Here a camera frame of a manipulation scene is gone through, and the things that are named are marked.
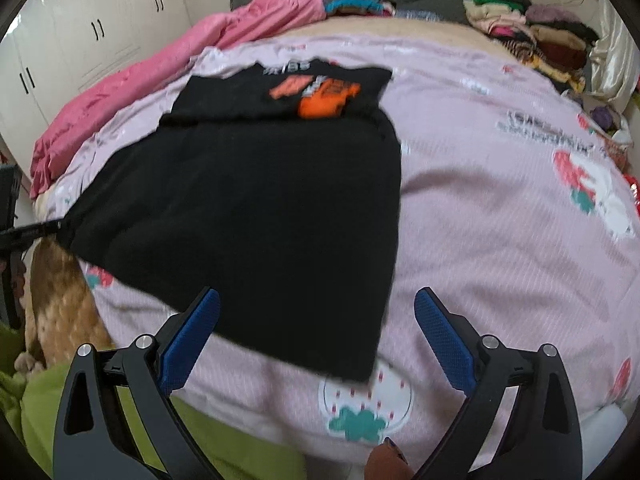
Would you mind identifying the cream satin curtain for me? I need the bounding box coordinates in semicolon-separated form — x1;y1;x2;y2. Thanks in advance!
585;0;640;98

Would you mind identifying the pink fleece blanket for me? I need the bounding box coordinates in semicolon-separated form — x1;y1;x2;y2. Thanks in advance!
29;0;373;201

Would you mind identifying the person's right hand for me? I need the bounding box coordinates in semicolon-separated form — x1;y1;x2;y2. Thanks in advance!
364;437;416;480

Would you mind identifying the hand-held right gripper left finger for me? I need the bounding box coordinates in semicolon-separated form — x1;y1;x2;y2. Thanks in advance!
52;287;221;480

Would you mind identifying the black sweater with orange cuffs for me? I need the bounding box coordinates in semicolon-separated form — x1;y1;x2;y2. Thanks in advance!
57;57;403;383

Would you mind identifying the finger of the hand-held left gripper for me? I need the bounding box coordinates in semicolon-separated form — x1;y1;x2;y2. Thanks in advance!
0;217;76;251

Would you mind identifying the dark floral cloth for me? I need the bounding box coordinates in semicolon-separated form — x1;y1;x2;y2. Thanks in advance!
395;7;441;23

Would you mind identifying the purple crumpled cloth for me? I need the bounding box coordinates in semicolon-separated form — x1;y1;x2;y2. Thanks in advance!
590;105;618;133

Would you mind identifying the lime green cloth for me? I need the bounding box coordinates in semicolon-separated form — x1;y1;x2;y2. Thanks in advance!
0;322;306;480

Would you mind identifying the white plastic bag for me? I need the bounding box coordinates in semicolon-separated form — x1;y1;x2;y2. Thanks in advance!
607;120;633;146

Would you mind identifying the pile of folded clothes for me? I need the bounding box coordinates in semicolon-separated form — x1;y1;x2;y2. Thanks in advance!
462;0;601;96

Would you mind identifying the white cushion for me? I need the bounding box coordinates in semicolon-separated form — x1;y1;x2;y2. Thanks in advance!
592;402;633;466

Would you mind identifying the purple strawberry printed bedspread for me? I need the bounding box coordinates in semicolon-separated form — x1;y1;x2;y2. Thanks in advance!
30;30;640;466

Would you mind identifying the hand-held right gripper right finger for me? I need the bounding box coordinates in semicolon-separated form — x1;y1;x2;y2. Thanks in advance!
414;287;583;480

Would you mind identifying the white wardrobe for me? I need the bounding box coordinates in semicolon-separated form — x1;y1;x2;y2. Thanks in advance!
0;0;193;171

